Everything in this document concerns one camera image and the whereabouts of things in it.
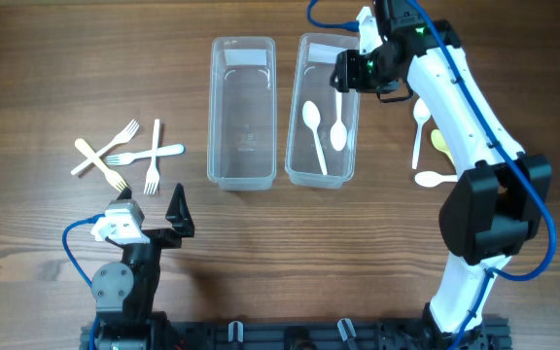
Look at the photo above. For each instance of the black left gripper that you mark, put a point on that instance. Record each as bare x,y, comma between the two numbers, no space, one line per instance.
179,214

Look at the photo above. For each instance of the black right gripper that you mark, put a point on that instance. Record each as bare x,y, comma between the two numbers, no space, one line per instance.
346,71

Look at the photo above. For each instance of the white plastic fork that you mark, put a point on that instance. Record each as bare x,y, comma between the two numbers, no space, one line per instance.
121,138
152,176

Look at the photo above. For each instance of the yellow plastic fork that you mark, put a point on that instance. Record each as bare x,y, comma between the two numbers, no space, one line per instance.
111,176

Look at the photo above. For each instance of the light blue plastic fork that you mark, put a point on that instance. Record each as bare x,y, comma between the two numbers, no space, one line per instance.
128,158

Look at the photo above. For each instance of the white plastic spoon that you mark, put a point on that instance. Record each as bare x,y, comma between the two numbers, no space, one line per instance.
430,179
421,115
311,117
338,133

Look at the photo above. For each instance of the yellow plastic spoon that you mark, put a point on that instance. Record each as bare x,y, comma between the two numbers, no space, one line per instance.
440,144

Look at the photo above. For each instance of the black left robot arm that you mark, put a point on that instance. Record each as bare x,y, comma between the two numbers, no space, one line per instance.
124,291

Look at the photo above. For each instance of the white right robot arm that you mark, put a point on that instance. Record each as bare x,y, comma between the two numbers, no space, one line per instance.
498,201

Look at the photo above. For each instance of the clear right plastic container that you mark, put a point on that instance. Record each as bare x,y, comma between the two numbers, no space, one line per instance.
316,58

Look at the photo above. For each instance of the clear plastic container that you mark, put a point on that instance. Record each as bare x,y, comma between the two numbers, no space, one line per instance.
316,58
242,128

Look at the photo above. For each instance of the clear left plastic container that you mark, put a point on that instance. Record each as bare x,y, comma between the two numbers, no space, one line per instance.
242,128

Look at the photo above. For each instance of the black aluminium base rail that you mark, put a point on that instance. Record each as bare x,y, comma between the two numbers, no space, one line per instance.
389,334

